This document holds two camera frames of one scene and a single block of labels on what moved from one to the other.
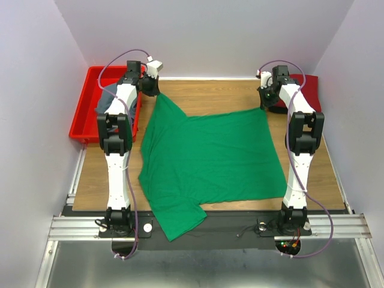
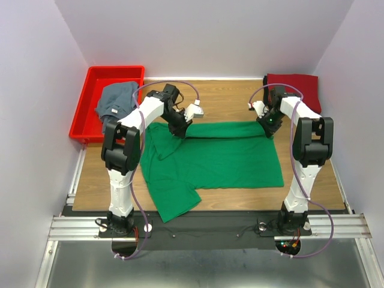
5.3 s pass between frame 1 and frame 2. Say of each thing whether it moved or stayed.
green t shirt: moved
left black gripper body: moved
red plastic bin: stayed
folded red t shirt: stayed
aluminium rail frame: stayed
